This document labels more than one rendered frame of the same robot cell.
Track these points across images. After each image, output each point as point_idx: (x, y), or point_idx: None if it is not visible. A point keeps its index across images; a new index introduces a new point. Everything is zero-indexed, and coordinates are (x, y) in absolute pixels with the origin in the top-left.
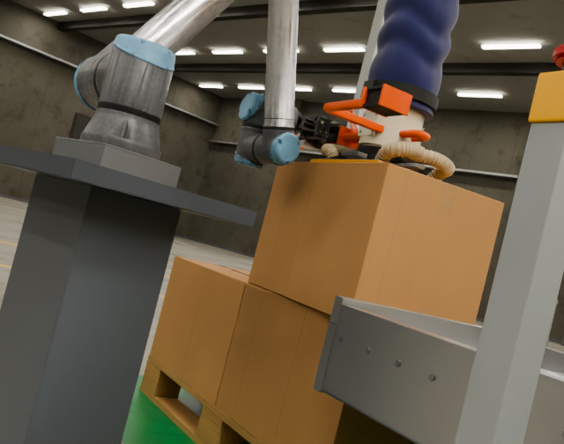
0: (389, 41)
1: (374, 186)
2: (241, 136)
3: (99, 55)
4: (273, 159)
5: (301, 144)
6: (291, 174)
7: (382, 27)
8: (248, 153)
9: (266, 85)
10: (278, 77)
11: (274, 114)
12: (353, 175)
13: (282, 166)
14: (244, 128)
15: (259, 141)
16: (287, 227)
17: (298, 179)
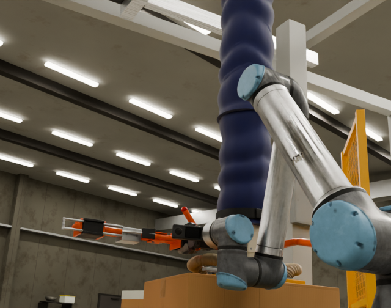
0: (261, 179)
1: (332, 305)
2: (241, 261)
3: (384, 214)
4: (277, 286)
5: (135, 241)
6: (219, 288)
7: (255, 165)
8: (252, 279)
9: (281, 218)
10: (289, 213)
11: (283, 246)
12: (308, 295)
13: (199, 278)
14: (243, 252)
15: (266, 268)
16: None
17: (234, 294)
